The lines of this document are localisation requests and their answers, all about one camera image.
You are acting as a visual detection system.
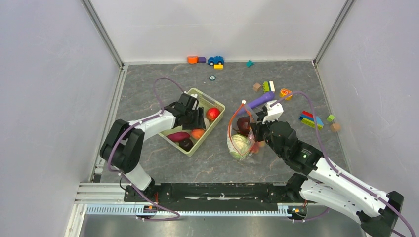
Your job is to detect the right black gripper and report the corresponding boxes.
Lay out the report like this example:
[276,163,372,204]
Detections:
[250,114,285,158]

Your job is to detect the dark brown toy fruit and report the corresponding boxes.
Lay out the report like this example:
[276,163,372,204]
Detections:
[233,116,251,137]

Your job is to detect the orange toy peach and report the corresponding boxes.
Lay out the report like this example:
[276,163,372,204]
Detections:
[190,129,205,141]

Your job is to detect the clear orange zip top bag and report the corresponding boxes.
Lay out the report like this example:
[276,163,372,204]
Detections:
[226,100,264,164]

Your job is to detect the green toy cabbage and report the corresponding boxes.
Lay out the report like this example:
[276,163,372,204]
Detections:
[227,134,251,160]

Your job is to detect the light green plastic basket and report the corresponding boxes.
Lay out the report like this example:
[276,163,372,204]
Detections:
[158,87,226,158]

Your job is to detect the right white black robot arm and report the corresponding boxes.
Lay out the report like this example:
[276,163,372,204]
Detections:
[250,119,404,237]

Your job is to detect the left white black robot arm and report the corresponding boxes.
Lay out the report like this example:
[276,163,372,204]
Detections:
[99,93,205,201]

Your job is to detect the white toy mushroom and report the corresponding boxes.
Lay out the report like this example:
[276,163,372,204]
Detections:
[204,118,210,130]

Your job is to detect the red toy apple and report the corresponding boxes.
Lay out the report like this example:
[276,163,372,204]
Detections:
[206,107,221,122]

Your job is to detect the purple toy sweet potato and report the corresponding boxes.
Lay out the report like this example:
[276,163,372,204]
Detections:
[166,131,190,143]

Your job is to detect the dark purple toy mangosteen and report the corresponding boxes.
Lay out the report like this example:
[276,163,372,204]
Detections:
[179,138,194,152]

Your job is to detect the purple flashlight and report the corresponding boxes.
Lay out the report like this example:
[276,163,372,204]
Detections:
[237,91,275,116]

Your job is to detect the brown wooden cube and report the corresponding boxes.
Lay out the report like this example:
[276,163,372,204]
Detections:
[252,83,262,92]

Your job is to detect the orange yellow round toy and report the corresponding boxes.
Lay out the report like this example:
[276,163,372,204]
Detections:
[279,88,292,100]

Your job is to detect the green white toy bricks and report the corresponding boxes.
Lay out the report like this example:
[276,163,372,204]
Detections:
[262,81,275,93]

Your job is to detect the multicolour brick stack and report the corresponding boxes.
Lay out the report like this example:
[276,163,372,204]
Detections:
[299,111,324,130]

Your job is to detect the orange half round block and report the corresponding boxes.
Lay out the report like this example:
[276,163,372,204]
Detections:
[187,56,199,64]

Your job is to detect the yellow toy brick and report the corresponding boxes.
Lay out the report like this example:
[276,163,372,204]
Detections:
[213,64,223,70]

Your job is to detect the blue toy car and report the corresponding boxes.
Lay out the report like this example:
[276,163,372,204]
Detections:
[207,56,224,66]

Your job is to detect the teal triangular block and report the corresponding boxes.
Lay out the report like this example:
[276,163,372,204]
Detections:
[246,60,254,68]

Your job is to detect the small green cube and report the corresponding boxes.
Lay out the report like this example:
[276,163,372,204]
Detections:
[327,114,335,123]

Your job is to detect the tan wooden cube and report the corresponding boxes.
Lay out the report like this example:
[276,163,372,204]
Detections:
[330,123,341,132]

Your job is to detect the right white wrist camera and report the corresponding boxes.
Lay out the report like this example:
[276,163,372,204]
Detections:
[262,100,284,124]

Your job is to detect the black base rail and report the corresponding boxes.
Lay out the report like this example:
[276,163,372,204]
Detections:
[124,174,308,215]

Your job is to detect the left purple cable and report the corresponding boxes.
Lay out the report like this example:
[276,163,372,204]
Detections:
[106,77,186,222]

